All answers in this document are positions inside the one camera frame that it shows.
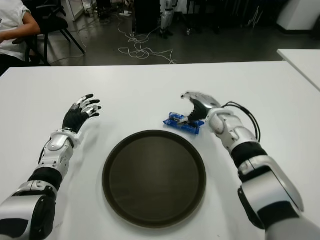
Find seated person in white shirt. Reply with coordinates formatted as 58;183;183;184
0;0;42;78

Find thin white floor cable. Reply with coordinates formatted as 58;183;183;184
49;48;88;63

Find white side table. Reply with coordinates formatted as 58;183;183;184
276;48;320;92

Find round brown tray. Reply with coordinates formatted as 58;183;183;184
101;129;208;229

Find black office chair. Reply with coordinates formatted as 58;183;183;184
32;0;86;65

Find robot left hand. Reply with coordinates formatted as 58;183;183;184
61;93;103;133

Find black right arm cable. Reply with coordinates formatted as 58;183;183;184
221;101;262;145

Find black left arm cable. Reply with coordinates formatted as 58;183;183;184
37;137;54;162

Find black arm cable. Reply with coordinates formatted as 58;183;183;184
221;101;262;145
37;137;54;162

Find silver humanoid robot legs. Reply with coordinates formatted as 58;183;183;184
159;0;175;40

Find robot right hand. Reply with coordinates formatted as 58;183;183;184
177;90;223;125

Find white cabinet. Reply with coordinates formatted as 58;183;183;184
61;0;87;23

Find tangled white floor cable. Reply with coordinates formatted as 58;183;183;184
117;14;177;65

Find black floor cabinet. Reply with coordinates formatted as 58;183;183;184
134;0;161;35

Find blue Oreo cookie pack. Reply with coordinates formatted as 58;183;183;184
162;111;206;136

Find white pedestal block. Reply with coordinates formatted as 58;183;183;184
276;0;320;33

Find black chair with armrest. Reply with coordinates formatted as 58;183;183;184
11;37;42;66

